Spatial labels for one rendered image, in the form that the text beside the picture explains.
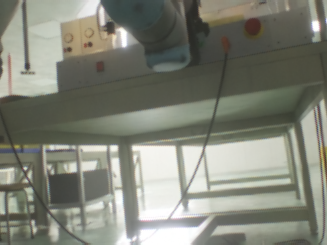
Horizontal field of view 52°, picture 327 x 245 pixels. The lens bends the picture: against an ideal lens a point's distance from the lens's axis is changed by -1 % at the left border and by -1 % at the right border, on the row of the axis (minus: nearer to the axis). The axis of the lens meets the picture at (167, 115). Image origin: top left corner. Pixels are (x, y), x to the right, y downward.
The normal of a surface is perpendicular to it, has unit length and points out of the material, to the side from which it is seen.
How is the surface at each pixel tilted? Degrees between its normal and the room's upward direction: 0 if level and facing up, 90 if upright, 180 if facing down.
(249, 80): 90
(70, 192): 90
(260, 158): 90
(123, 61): 90
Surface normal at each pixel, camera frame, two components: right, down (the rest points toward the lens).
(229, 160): -0.30, -0.09
